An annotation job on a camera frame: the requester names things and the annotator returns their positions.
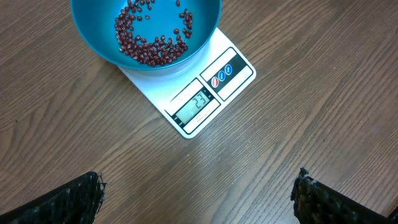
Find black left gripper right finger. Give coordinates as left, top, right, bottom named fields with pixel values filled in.
left=290, top=167, right=397, bottom=224

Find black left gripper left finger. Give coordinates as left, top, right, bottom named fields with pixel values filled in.
left=1, top=171, right=106, bottom=224

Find white digital kitchen scale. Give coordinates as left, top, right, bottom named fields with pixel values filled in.
left=121, top=29, right=256, bottom=139

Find red beans in bowl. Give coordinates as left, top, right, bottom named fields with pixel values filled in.
left=114, top=0, right=193, bottom=67

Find teal plastic bowl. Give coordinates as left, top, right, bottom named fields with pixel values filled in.
left=70, top=0, right=223, bottom=70

